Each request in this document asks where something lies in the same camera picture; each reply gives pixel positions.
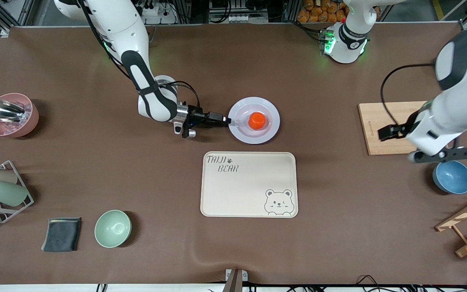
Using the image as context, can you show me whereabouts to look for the orange fruit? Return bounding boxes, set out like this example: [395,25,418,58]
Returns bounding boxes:
[248,112,267,130]

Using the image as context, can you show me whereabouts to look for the white round plate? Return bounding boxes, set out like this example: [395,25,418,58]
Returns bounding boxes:
[228,97,281,145]

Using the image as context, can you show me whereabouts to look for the wooden cutting board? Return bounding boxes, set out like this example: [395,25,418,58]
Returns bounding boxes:
[358,101,450,156]

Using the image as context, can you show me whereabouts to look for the blue bowl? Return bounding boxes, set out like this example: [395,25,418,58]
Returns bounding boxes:
[433,159,467,195]

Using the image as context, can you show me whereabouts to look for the cream bear print tray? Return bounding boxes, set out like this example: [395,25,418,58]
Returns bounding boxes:
[200,151,298,219]

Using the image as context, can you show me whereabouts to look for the wooden dish rack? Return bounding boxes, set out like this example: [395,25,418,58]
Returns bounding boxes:
[435,191,467,258]

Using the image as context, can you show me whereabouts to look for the white power strip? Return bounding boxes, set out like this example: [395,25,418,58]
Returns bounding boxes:
[140,4,177,25]

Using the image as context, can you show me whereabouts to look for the brown table mat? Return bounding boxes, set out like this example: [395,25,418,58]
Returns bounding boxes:
[0,22,467,285]

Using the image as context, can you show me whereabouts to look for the bag of orange fruits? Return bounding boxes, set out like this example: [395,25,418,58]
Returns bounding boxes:
[297,0,380,23]

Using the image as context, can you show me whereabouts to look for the light green bowl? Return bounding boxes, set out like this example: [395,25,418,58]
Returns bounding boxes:
[94,210,132,248]

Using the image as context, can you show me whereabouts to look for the dark grey folded cloth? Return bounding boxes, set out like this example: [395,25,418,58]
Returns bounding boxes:
[41,217,82,253]

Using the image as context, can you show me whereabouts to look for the pink bowl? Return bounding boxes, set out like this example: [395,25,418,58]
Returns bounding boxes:
[0,93,39,139]

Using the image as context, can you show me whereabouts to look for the mint green cup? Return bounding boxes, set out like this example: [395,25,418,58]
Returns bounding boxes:
[0,180,28,207]

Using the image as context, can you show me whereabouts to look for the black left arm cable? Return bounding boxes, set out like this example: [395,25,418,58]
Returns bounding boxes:
[380,63,437,129]

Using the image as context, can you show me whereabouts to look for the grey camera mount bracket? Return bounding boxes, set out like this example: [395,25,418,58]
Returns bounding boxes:
[222,268,248,292]

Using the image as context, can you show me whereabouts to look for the grey wire cup rack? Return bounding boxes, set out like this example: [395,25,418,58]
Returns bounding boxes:
[0,160,34,224]

